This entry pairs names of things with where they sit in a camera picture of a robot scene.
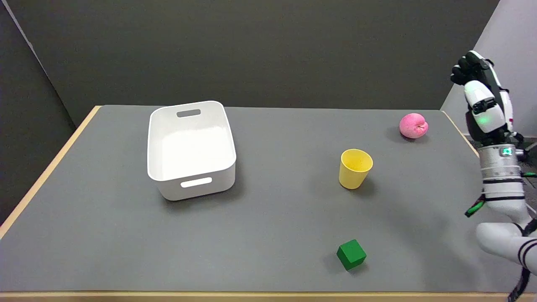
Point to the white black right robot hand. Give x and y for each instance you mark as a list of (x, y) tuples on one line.
[(484, 109)]

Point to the yellow plastic cup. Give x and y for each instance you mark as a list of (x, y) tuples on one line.
[(353, 173)]

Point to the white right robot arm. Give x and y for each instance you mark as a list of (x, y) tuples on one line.
[(501, 184)]

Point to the pink toy apple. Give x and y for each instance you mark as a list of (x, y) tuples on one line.
[(413, 125)]

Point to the green cube block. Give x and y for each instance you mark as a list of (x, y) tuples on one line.
[(351, 254)]

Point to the white plastic storage bin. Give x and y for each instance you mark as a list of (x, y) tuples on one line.
[(191, 151)]

